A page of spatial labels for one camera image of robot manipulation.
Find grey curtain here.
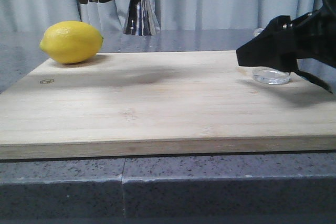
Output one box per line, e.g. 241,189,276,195
1,0,322,33

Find black round object behind board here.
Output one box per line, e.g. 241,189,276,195
295,70,333,93

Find light wooden cutting board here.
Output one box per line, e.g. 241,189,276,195
1,51,335,159

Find clear glass beaker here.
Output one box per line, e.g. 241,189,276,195
251,27,292,86

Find yellow lemon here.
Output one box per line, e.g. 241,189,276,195
39,20,103,64

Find steel double jigger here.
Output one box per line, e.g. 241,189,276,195
123,0,160,36

